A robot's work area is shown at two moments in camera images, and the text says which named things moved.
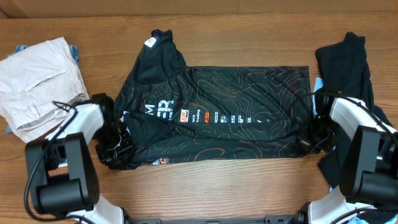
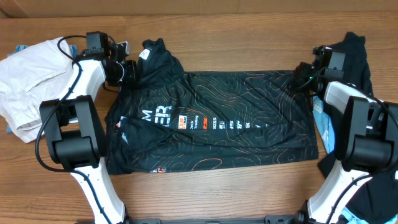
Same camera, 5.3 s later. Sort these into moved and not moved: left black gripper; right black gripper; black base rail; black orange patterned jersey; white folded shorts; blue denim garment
Moved: black orange patterned jersey; left black gripper; right black gripper
Not moved: black base rail; blue denim garment; white folded shorts
